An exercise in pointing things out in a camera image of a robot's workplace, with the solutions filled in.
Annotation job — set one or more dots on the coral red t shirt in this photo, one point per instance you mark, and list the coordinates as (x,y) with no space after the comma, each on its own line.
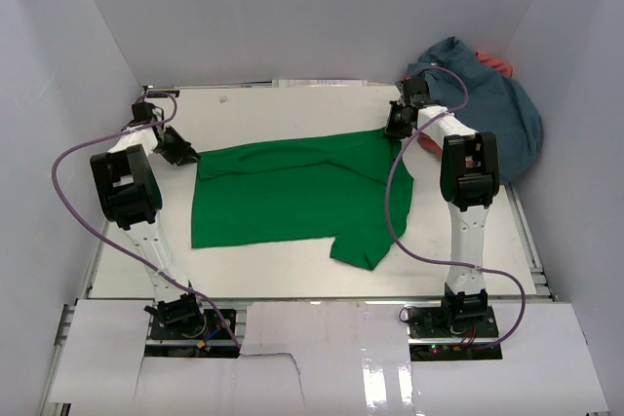
(430,145)

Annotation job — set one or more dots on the aluminium table frame rail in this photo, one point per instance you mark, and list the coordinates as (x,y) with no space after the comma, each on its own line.
(543,291)

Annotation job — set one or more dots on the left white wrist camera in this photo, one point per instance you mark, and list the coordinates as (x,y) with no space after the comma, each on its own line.
(145,113)

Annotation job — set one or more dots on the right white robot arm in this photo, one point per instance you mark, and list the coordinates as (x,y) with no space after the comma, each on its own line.
(469,181)

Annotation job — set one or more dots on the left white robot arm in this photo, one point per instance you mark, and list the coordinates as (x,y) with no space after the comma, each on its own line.
(130,197)

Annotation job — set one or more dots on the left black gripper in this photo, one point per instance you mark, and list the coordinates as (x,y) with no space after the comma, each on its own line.
(183,148)

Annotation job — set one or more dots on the green polo shirt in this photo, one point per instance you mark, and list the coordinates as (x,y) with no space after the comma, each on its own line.
(349,187)

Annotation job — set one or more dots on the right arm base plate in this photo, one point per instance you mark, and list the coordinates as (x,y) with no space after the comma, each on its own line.
(431,339)

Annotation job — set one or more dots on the white printed label strip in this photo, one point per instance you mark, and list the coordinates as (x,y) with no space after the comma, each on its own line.
(318,83)

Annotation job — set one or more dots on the white paper sheet front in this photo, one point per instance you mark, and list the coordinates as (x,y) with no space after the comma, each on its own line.
(333,358)

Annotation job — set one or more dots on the blue-grey t shirt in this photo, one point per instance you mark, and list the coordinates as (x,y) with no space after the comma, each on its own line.
(497,103)

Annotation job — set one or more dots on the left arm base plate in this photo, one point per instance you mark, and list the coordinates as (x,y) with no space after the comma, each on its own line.
(207,339)

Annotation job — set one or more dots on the black label sticker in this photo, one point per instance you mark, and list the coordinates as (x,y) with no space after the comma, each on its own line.
(153,94)

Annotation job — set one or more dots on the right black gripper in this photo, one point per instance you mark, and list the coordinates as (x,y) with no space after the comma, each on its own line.
(392,131)

